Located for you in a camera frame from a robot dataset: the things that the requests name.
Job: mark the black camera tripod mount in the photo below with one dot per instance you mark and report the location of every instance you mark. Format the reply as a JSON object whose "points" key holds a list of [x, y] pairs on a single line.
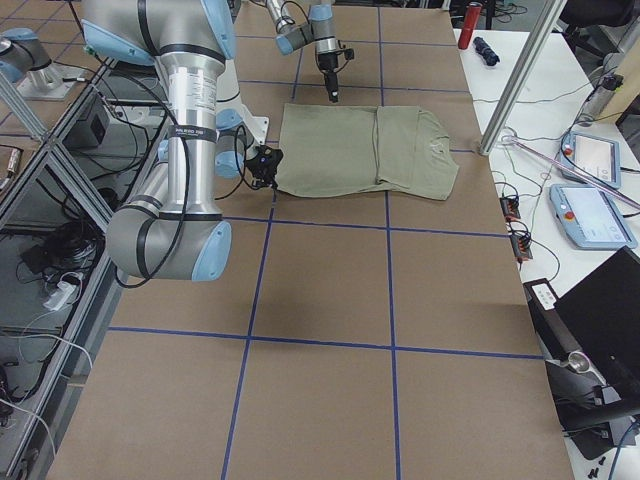
{"points": [[594, 415]]}

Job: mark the aluminium frame post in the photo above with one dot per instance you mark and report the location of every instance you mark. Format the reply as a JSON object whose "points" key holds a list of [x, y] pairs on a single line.
{"points": [[532, 48]]}

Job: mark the lower teach pendant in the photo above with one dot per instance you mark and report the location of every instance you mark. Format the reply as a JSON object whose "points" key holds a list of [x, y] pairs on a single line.
{"points": [[589, 218]]}

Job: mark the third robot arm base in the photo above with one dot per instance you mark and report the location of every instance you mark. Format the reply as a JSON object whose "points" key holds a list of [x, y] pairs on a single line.
{"points": [[25, 62]]}

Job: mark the dark blue folded cloth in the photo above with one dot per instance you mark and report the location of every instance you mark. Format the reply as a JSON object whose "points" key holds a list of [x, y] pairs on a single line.
{"points": [[485, 51]]}

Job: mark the teach pendant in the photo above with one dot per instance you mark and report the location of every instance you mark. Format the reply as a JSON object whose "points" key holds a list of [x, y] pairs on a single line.
{"points": [[585, 154], [589, 218]]}

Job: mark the red bottle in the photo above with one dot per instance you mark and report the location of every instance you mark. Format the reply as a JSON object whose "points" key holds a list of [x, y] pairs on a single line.
{"points": [[472, 13]]}

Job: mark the black laptop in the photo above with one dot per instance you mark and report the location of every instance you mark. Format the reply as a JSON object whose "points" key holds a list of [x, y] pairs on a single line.
{"points": [[602, 314]]}

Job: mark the white power adapter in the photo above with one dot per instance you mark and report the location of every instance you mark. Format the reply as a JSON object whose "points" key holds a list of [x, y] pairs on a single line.
{"points": [[61, 296]]}

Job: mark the black box with label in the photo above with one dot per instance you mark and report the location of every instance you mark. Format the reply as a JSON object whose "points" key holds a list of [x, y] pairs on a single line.
{"points": [[554, 333]]}

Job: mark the orange connector board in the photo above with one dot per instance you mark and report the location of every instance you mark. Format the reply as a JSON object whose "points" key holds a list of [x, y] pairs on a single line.
{"points": [[510, 208]]}

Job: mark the upper teach pendant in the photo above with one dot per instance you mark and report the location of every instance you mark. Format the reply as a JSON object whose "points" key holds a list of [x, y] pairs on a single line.
{"points": [[585, 154]]}

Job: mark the olive green t-shirt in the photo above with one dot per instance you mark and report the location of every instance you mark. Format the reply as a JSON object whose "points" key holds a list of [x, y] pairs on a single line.
{"points": [[337, 151]]}

